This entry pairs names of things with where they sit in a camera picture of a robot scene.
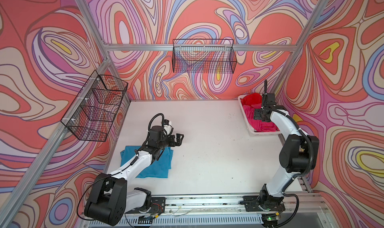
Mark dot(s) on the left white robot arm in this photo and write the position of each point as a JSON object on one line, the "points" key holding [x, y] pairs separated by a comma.
{"points": [[110, 200]]}

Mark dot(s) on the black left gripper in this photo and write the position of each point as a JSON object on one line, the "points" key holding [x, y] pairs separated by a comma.
{"points": [[178, 141]]}

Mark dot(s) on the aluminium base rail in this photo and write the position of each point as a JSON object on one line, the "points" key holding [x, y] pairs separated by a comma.
{"points": [[306, 210]]}

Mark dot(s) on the red t shirt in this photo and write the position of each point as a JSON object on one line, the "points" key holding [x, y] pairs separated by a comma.
{"points": [[253, 100]]}

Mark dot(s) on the black wire basket back wall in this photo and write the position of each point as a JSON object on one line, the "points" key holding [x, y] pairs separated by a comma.
{"points": [[206, 56]]}

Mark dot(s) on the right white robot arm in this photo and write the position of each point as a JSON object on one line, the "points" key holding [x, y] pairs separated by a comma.
{"points": [[297, 157]]}

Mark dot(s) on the folded teal t shirt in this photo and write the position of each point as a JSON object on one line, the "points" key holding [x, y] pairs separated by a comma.
{"points": [[158, 169]]}

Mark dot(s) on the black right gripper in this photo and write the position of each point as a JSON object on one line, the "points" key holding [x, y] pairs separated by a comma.
{"points": [[257, 115]]}

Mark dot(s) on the magenta t shirt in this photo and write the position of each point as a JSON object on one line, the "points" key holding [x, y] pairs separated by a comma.
{"points": [[258, 125]]}

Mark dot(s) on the black wire basket wall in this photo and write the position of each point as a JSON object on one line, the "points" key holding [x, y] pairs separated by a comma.
{"points": [[95, 108], [206, 56]]}

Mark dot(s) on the black wire basket left wall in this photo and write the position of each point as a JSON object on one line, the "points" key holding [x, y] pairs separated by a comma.
{"points": [[95, 108]]}

